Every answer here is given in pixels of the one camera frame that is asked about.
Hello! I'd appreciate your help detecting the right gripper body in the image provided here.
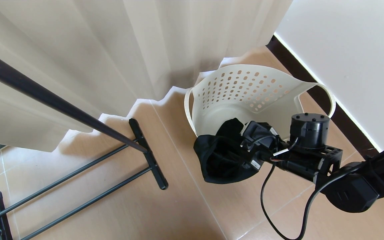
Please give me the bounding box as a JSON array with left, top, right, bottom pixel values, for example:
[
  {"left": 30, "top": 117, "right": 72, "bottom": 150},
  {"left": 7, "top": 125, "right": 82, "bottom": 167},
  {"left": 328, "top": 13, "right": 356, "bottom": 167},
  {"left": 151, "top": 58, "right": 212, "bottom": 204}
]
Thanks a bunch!
[{"left": 243, "top": 146, "right": 288, "bottom": 173}]

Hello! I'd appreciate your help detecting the black garment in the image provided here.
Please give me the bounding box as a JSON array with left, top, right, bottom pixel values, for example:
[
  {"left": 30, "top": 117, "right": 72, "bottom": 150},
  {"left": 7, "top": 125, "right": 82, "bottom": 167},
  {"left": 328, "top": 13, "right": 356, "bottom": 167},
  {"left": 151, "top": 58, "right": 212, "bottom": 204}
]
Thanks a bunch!
[{"left": 194, "top": 118, "right": 262, "bottom": 184}]

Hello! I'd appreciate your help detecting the white laundry basket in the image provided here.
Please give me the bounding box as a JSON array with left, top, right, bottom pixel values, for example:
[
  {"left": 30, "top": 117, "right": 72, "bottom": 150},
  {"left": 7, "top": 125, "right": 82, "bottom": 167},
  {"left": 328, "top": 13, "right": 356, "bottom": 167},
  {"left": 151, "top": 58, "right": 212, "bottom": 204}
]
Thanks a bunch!
[{"left": 184, "top": 64, "right": 336, "bottom": 142}]

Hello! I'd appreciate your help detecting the black clothes rack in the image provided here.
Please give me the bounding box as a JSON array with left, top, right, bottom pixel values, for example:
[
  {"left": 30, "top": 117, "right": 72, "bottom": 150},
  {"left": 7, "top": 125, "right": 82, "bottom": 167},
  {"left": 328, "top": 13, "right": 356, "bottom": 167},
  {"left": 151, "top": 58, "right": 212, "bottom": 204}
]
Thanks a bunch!
[{"left": 0, "top": 45, "right": 169, "bottom": 240}]

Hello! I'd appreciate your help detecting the beige curtain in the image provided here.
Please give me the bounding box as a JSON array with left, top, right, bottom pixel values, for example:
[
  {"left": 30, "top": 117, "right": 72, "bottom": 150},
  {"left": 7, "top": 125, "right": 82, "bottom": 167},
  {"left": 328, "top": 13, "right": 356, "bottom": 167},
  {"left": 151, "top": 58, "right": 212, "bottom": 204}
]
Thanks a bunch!
[{"left": 0, "top": 0, "right": 292, "bottom": 153}]

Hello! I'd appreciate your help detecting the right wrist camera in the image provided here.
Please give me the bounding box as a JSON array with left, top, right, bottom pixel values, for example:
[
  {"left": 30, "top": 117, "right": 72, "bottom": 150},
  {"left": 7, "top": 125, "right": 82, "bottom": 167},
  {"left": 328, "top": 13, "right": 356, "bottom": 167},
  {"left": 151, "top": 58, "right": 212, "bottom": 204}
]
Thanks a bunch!
[{"left": 240, "top": 121, "right": 279, "bottom": 150}]

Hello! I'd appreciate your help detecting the black cable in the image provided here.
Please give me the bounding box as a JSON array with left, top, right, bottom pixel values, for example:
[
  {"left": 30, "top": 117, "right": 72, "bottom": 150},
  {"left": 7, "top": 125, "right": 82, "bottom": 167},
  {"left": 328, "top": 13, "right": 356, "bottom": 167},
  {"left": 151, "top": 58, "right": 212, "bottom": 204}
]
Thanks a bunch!
[{"left": 260, "top": 138, "right": 384, "bottom": 240}]

